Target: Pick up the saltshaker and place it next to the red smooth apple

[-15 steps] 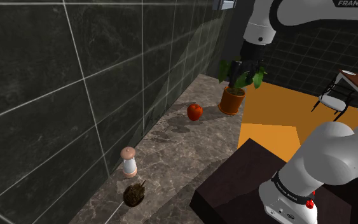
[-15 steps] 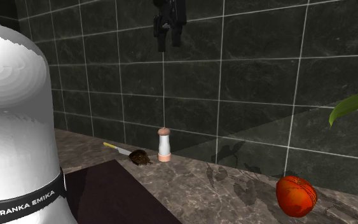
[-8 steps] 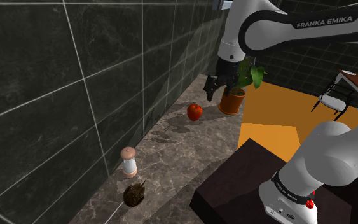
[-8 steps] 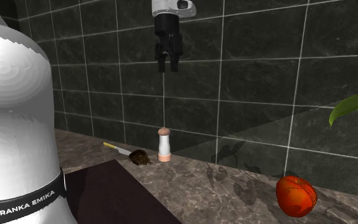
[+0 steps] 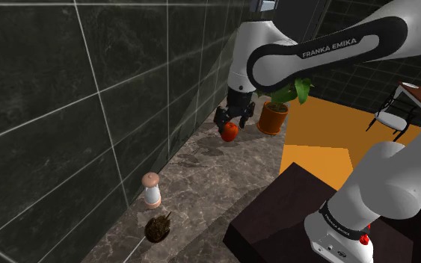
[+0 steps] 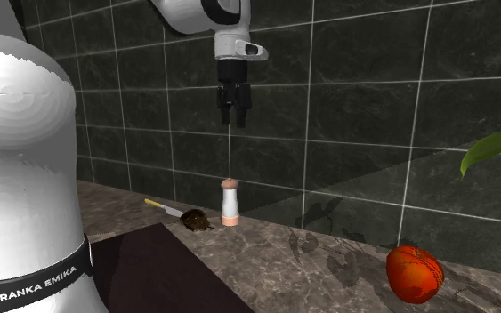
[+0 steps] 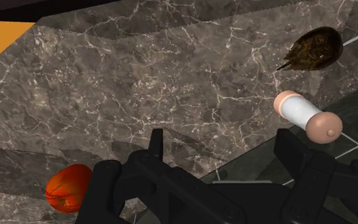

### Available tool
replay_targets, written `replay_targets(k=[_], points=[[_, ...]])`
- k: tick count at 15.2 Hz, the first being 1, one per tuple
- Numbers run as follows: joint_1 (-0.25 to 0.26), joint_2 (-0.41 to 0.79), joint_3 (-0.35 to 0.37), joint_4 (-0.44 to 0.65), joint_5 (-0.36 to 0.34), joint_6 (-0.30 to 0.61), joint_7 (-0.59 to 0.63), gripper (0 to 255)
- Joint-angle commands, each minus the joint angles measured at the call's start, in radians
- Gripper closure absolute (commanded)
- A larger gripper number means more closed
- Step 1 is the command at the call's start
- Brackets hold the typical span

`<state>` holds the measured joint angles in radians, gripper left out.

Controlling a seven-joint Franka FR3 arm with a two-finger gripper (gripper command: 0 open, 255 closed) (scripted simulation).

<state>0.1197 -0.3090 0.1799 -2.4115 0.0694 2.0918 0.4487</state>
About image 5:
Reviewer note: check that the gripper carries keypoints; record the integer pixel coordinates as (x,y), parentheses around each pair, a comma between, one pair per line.
(238,101)

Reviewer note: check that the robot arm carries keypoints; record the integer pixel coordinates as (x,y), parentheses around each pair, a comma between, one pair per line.
(385,189)

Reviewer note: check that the red tomato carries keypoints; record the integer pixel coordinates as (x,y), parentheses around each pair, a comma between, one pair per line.
(229,132)

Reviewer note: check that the potted green plant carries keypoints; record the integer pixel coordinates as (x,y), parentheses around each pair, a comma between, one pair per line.
(274,113)

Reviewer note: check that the pink and white grinder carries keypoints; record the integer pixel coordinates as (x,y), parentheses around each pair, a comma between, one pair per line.
(151,190)

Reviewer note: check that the dark robot stand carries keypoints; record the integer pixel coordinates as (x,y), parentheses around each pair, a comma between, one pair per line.
(290,218)

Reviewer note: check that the window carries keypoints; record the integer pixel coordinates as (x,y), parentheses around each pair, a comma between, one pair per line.
(265,4)

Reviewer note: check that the brown horseshoe crab figure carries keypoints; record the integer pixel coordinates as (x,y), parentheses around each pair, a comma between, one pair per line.
(157,228)

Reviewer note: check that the black and white chair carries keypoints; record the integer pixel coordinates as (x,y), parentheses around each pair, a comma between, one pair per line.
(392,114)

